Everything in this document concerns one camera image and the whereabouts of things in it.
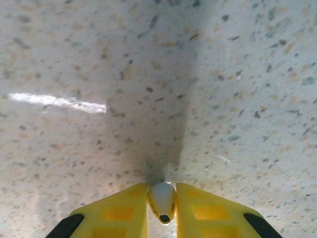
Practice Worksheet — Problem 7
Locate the white earbud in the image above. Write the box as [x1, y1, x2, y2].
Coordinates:
[146, 181, 177, 226]

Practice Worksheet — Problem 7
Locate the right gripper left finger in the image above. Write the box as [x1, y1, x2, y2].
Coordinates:
[46, 182, 149, 238]

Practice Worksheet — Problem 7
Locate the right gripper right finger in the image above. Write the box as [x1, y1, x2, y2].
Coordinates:
[175, 182, 283, 238]

